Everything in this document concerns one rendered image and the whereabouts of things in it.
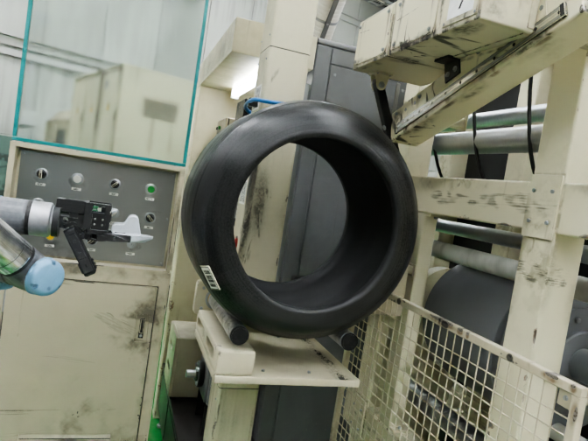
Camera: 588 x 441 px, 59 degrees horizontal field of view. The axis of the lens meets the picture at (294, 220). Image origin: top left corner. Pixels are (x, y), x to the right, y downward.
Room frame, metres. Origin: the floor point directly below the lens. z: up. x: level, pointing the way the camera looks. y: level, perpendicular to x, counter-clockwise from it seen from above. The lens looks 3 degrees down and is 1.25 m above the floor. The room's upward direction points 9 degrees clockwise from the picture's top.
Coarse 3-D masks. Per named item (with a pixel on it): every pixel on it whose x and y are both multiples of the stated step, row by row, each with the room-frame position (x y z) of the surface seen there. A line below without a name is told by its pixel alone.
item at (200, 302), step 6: (198, 282) 1.49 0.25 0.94; (198, 288) 1.48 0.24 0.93; (204, 288) 1.48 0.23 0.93; (198, 294) 1.48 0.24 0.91; (204, 294) 1.49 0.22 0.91; (198, 300) 1.49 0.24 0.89; (204, 300) 1.49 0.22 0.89; (192, 306) 1.50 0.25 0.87; (198, 306) 1.49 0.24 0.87; (204, 306) 1.49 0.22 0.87; (210, 306) 1.49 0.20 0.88; (198, 312) 1.49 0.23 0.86
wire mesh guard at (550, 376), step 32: (448, 320) 1.22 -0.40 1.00; (512, 352) 1.02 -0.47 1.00; (384, 384) 1.44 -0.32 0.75; (544, 384) 0.93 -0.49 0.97; (576, 384) 0.86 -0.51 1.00; (352, 416) 1.59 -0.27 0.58; (384, 416) 1.41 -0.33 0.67; (416, 416) 1.27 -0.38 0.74; (512, 416) 0.98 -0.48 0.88; (576, 416) 0.85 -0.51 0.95
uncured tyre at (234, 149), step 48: (240, 144) 1.14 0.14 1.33; (336, 144) 1.48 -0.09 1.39; (384, 144) 1.24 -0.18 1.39; (192, 192) 1.16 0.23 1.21; (240, 192) 1.13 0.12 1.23; (384, 192) 1.45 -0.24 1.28; (192, 240) 1.15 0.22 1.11; (384, 240) 1.44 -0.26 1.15; (240, 288) 1.14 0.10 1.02; (288, 288) 1.47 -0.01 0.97; (336, 288) 1.48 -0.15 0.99; (384, 288) 1.26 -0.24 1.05; (288, 336) 1.22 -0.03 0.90
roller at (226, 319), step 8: (216, 304) 1.38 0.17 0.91; (216, 312) 1.35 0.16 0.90; (224, 312) 1.29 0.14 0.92; (224, 320) 1.25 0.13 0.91; (232, 320) 1.22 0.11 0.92; (224, 328) 1.24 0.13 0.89; (232, 328) 1.18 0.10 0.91; (240, 328) 1.17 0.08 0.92; (232, 336) 1.17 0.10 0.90; (240, 336) 1.17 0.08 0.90; (240, 344) 1.18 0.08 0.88
